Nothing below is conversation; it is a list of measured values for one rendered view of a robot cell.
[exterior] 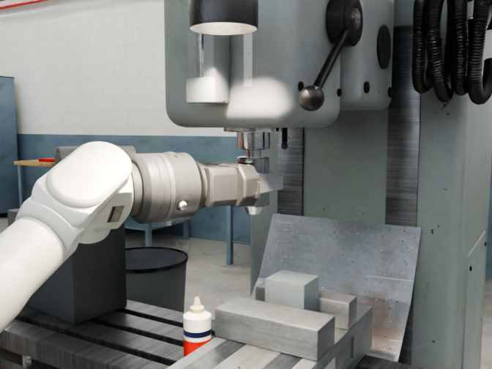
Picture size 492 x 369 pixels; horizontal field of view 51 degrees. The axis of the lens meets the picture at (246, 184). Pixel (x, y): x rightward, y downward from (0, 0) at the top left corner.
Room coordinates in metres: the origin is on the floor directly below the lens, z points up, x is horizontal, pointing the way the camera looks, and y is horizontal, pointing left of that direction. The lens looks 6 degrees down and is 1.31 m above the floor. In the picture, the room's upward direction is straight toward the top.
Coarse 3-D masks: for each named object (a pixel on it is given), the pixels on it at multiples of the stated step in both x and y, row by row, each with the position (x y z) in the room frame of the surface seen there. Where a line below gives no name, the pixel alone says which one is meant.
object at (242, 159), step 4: (240, 156) 0.75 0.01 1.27; (244, 156) 0.75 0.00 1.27; (264, 156) 0.75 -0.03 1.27; (240, 160) 0.72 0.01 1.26; (244, 160) 0.72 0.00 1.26; (248, 160) 0.72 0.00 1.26; (252, 160) 0.71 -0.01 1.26; (256, 160) 0.71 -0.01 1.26; (260, 160) 0.72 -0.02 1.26; (264, 160) 0.72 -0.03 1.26; (268, 160) 0.73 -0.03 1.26; (248, 164) 0.72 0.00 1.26; (252, 164) 0.71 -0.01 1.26; (256, 164) 0.71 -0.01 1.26; (260, 164) 0.72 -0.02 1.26; (264, 164) 0.72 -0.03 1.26
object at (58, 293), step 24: (120, 240) 0.97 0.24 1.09; (72, 264) 0.89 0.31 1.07; (96, 264) 0.92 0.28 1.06; (120, 264) 0.97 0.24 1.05; (48, 288) 0.93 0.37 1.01; (72, 288) 0.89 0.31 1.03; (96, 288) 0.92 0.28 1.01; (120, 288) 0.97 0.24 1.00; (48, 312) 0.93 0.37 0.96; (72, 312) 0.89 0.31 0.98; (96, 312) 0.92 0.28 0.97
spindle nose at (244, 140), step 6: (240, 138) 0.72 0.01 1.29; (246, 138) 0.72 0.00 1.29; (252, 138) 0.71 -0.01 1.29; (258, 138) 0.72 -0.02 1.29; (264, 138) 0.72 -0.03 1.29; (240, 144) 0.72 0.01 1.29; (246, 144) 0.72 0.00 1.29; (252, 144) 0.71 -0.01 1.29; (258, 144) 0.72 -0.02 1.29; (264, 144) 0.72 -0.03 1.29
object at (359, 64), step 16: (368, 0) 0.79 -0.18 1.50; (384, 0) 0.86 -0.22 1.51; (368, 16) 0.79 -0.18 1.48; (384, 16) 0.87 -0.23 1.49; (368, 32) 0.80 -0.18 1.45; (384, 32) 0.85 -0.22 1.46; (352, 48) 0.77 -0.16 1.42; (368, 48) 0.80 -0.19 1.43; (384, 48) 0.86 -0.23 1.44; (352, 64) 0.77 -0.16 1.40; (368, 64) 0.80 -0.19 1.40; (384, 64) 0.86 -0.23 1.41; (352, 80) 0.77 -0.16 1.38; (368, 80) 0.80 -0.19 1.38; (384, 80) 0.87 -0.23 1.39; (352, 96) 0.77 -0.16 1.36; (368, 96) 0.80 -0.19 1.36; (384, 96) 0.88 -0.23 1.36
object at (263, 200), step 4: (268, 164) 0.73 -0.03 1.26; (256, 168) 0.71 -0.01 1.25; (260, 168) 0.72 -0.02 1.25; (264, 168) 0.72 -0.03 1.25; (268, 168) 0.73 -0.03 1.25; (260, 172) 0.72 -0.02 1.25; (264, 172) 0.72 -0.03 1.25; (268, 172) 0.73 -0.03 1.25; (260, 196) 0.72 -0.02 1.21; (264, 196) 0.72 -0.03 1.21; (268, 196) 0.73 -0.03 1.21; (260, 200) 0.72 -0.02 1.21; (264, 200) 0.72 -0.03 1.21; (268, 200) 0.73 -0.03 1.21; (256, 204) 0.72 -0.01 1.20; (260, 204) 0.72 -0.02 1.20; (264, 204) 0.72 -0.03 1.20; (268, 204) 0.73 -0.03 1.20
